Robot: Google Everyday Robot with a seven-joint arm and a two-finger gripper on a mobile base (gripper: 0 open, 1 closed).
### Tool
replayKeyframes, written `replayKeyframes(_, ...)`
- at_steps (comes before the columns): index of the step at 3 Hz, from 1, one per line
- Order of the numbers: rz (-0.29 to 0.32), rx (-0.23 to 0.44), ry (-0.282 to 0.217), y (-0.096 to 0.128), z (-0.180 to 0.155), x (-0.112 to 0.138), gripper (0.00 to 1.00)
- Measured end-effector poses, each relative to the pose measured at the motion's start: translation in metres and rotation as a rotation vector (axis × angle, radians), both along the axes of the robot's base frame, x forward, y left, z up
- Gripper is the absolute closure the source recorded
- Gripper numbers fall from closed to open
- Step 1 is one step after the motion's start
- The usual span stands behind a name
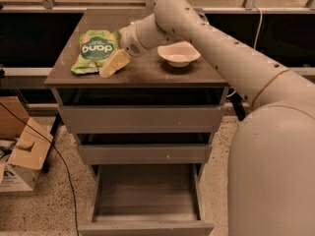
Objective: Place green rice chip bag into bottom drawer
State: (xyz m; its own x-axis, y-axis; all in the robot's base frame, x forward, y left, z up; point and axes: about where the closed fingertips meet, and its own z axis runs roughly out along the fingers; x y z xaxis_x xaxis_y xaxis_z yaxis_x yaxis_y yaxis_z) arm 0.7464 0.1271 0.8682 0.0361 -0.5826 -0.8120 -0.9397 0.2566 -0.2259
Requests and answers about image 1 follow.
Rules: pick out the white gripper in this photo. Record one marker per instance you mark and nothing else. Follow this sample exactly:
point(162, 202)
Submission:
point(128, 38)

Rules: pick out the green rice chip bag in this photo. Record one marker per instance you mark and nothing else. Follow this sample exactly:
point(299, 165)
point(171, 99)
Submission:
point(95, 48)

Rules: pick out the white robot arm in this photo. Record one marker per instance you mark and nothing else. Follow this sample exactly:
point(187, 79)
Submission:
point(271, 164)

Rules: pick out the grey top drawer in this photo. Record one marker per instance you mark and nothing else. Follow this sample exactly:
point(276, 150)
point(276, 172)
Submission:
point(132, 119)

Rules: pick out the grey drawer cabinet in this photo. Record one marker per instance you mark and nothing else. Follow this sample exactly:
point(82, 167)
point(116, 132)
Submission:
point(147, 80)

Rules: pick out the grey bottom drawer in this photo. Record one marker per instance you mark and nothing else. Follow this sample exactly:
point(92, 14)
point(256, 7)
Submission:
point(147, 200)

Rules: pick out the white paper bowl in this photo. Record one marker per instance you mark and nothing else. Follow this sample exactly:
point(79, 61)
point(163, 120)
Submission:
point(179, 54)

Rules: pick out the open cardboard box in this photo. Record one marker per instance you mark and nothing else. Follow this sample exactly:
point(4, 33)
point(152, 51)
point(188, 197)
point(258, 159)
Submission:
point(24, 146)

